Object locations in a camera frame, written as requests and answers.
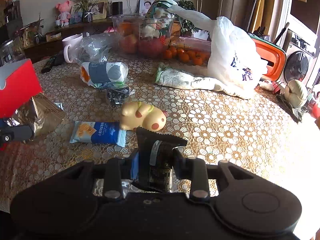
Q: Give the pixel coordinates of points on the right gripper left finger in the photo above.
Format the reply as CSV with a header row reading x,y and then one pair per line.
x,y
130,166

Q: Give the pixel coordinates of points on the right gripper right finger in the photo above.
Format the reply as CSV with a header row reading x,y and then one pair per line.
x,y
179,164

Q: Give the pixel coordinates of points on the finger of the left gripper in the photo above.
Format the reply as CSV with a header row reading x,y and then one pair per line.
x,y
16,133

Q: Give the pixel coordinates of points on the black snack packet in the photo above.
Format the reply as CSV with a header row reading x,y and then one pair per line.
x,y
155,160

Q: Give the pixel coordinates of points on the blue white cracker packet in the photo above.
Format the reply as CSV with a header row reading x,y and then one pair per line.
x,y
98,133

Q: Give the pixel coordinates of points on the yellow squishy animal toy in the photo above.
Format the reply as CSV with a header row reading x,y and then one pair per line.
x,y
140,114

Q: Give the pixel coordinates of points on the brown foil snack bag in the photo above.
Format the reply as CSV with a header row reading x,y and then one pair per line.
x,y
40,114

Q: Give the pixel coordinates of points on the red white cardboard box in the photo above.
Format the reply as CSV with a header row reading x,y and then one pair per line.
x,y
19,83

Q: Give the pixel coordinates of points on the small black packet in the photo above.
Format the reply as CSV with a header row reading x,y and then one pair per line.
x,y
117,96

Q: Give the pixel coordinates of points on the black remote control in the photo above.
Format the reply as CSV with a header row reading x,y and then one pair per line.
x,y
53,61

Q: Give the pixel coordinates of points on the green white cloth bag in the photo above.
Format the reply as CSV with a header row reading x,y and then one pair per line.
x,y
176,78

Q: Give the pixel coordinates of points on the blue grey wrapped package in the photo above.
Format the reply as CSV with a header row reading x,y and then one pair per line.
x,y
103,75

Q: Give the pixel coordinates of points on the pink white mug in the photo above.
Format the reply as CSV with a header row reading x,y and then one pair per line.
x,y
69,45

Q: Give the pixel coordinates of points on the pile of tangerines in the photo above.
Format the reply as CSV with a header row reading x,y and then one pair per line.
x,y
196,57

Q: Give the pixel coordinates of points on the clear crumpled plastic bag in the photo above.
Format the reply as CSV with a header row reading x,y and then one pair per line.
x,y
95,48

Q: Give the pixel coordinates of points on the white plastic shopping bag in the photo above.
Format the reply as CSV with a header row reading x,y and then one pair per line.
x,y
234,63

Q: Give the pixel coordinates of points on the pink pig plush toy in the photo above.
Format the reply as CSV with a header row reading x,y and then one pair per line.
x,y
64,12

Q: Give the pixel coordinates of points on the clear plastic fruit bowl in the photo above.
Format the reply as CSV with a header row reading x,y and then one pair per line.
x,y
139,35

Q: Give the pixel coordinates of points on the orange plastic basket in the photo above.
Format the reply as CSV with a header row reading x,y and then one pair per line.
x,y
274,55

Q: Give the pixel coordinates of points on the small potted plant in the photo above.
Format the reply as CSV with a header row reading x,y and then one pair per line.
x,y
85,6

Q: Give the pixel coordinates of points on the black cylinder speaker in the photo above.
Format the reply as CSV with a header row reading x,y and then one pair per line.
x,y
117,8

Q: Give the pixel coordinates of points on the floral paper cup stack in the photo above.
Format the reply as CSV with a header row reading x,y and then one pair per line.
x,y
159,9

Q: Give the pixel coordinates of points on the baby portrait photo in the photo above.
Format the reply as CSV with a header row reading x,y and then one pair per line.
x,y
144,6

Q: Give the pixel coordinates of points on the potted green tree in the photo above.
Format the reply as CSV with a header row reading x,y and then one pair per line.
x,y
183,5

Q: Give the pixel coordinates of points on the framed photo yellow frame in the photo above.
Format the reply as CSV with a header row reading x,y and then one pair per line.
x,y
99,10

